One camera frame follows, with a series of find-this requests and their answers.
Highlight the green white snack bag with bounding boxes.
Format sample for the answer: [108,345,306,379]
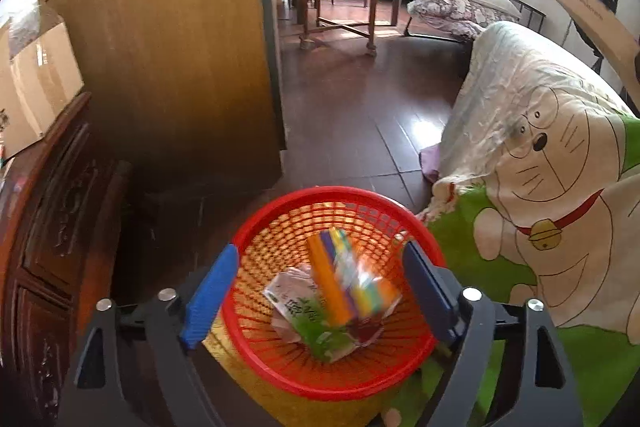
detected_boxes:
[263,269,361,364]

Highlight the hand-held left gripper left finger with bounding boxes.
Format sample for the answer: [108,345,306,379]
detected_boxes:
[57,243,241,427]

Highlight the orange multicoloured packet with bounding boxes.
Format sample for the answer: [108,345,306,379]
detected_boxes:
[306,228,403,327]

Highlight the light wooden cabinet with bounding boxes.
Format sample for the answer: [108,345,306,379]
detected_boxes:
[34,0,289,188]

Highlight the dark red snack bag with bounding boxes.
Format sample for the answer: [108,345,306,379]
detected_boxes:
[350,322,387,349]

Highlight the cartoon printed blanket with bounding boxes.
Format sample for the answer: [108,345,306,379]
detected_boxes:
[385,21,640,427]

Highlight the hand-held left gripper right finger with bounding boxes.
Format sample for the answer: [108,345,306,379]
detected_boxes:
[401,239,586,427]

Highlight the red plastic basket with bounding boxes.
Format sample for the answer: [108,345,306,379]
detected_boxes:
[221,187,447,402]

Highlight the brown cardboard box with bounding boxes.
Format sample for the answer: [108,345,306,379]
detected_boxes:
[0,22,85,158]

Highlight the pink cloth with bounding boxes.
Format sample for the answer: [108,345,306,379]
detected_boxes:
[419,142,444,182]

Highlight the dark carved wooden cabinet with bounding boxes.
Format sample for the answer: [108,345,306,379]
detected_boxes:
[0,92,134,427]

